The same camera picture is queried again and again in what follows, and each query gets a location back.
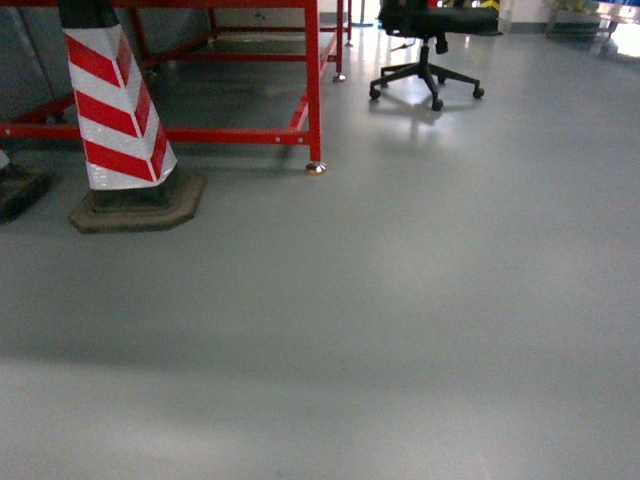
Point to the red white traffic cone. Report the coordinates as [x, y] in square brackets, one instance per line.
[134, 178]

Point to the red metal table frame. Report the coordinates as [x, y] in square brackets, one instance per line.
[224, 85]

